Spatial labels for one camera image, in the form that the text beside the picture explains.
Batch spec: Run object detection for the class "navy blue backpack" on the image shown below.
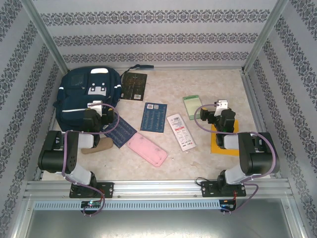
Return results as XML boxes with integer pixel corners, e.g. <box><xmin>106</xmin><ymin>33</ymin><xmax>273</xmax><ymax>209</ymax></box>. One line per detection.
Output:
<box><xmin>53</xmin><ymin>63</ymin><xmax>155</xmax><ymax>132</ymax></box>

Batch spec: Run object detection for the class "yellow book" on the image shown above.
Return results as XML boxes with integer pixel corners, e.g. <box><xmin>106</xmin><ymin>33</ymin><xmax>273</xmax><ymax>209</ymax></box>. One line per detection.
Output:
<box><xmin>210</xmin><ymin>119</ymin><xmax>240</xmax><ymax>156</ymax></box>

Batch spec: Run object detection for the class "blue exercise book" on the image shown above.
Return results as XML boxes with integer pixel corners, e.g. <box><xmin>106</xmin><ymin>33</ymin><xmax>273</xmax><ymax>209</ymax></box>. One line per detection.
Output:
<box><xmin>140</xmin><ymin>102</ymin><xmax>168</xmax><ymax>133</ymax></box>
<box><xmin>101</xmin><ymin>115</ymin><xmax>138</xmax><ymax>149</ymax></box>

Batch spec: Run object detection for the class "green notebook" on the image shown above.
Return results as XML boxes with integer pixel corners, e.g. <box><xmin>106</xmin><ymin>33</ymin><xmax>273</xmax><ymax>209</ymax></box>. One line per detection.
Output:
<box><xmin>182</xmin><ymin>95</ymin><xmax>206</xmax><ymax>121</ymax></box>

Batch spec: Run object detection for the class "white packaged ruler set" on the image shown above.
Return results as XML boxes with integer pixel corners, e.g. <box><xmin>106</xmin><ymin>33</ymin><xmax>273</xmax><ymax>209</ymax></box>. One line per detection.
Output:
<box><xmin>166</xmin><ymin>113</ymin><xmax>197</xmax><ymax>152</ymax></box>

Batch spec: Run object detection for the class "black book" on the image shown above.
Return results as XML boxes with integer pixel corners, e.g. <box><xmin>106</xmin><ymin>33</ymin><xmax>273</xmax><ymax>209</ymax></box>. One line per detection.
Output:
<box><xmin>120</xmin><ymin>71</ymin><xmax>148</xmax><ymax>102</ymax></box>

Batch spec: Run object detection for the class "pink pencil case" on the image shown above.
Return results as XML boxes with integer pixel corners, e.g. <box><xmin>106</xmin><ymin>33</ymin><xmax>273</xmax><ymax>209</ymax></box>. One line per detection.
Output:
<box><xmin>127</xmin><ymin>132</ymin><xmax>168</xmax><ymax>169</ymax></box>

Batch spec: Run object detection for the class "tan oblong block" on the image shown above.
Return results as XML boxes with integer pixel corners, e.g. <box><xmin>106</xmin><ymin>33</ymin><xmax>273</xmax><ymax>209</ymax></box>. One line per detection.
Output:
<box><xmin>81</xmin><ymin>137</ymin><xmax>113</xmax><ymax>155</ymax></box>

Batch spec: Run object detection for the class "grey metal panel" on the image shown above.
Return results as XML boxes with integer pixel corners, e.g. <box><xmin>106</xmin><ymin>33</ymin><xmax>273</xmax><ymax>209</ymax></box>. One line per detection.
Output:
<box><xmin>24</xmin><ymin>198</ymin><xmax>307</xmax><ymax>238</ymax></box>

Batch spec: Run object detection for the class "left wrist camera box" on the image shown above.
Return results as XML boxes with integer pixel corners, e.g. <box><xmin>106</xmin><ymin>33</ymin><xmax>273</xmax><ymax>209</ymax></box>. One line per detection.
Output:
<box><xmin>86</xmin><ymin>100</ymin><xmax>103</xmax><ymax>117</ymax></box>

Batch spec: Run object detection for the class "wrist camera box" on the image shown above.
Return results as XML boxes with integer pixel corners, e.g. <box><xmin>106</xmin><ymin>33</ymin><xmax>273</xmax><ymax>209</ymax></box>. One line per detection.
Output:
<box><xmin>213</xmin><ymin>99</ymin><xmax>229</xmax><ymax>117</ymax></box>
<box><xmin>86</xmin><ymin>100</ymin><xmax>103</xmax><ymax>117</ymax></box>

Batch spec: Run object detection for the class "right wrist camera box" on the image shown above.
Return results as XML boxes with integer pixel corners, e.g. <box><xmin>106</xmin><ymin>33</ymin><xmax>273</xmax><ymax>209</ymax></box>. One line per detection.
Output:
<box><xmin>213</xmin><ymin>99</ymin><xmax>229</xmax><ymax>117</ymax></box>

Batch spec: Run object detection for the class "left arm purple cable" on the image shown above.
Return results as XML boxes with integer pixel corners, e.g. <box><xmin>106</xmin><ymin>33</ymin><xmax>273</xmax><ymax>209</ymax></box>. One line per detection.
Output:
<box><xmin>60</xmin><ymin>103</ymin><xmax>121</xmax><ymax>218</ymax></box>

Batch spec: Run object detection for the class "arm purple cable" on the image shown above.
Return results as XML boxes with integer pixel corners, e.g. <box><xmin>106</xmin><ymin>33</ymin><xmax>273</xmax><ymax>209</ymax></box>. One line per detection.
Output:
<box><xmin>60</xmin><ymin>103</ymin><xmax>121</xmax><ymax>218</ymax></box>
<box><xmin>194</xmin><ymin>104</ymin><xmax>278</xmax><ymax>216</ymax></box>

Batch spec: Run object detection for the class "aluminium side rail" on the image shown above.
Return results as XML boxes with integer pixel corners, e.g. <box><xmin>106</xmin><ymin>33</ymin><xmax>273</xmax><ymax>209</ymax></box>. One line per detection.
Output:
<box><xmin>241</xmin><ymin>70</ymin><xmax>282</xmax><ymax>179</ymax></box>
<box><xmin>33</xmin><ymin>106</ymin><xmax>60</xmax><ymax>181</ymax></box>

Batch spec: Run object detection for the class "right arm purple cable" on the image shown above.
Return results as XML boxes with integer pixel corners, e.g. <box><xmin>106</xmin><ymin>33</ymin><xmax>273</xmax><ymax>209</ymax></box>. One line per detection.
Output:
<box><xmin>194</xmin><ymin>104</ymin><xmax>278</xmax><ymax>216</ymax></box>

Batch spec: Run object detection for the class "aluminium cross rail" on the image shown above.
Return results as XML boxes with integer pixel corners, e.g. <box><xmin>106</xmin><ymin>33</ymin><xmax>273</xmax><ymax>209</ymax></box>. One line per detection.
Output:
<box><xmin>108</xmin><ymin>65</ymin><xmax>245</xmax><ymax>72</ymax></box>

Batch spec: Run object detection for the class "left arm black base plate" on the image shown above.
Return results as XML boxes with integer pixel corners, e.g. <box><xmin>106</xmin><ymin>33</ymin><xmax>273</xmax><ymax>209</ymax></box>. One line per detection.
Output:
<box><xmin>69</xmin><ymin>182</ymin><xmax>114</xmax><ymax>199</ymax></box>

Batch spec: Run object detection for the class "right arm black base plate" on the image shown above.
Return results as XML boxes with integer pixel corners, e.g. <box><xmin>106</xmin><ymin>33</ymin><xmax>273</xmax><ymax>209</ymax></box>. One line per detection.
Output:
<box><xmin>201</xmin><ymin>180</ymin><xmax>247</xmax><ymax>198</ymax></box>

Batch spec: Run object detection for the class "aluminium mounting rail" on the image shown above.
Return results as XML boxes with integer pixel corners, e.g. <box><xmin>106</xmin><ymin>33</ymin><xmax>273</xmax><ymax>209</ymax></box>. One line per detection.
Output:
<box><xmin>23</xmin><ymin>179</ymin><xmax>293</xmax><ymax>199</ymax></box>

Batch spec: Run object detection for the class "aluminium frame post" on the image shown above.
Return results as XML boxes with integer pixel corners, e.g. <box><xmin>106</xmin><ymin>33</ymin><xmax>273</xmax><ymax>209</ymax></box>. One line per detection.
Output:
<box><xmin>21</xmin><ymin>0</ymin><xmax>71</xmax><ymax>75</ymax></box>
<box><xmin>241</xmin><ymin>0</ymin><xmax>290</xmax><ymax>74</ymax></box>

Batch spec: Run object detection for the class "grey slotted cable duct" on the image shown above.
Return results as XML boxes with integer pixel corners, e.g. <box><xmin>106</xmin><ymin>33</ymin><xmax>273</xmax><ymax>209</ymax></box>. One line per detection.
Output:
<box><xmin>33</xmin><ymin>200</ymin><xmax>236</xmax><ymax>211</ymax></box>

